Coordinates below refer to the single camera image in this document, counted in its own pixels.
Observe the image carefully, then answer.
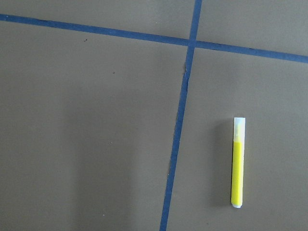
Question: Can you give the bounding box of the yellow highlighter pen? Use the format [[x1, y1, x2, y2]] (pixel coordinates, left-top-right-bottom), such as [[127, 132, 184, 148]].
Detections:
[[231, 117, 245, 208]]

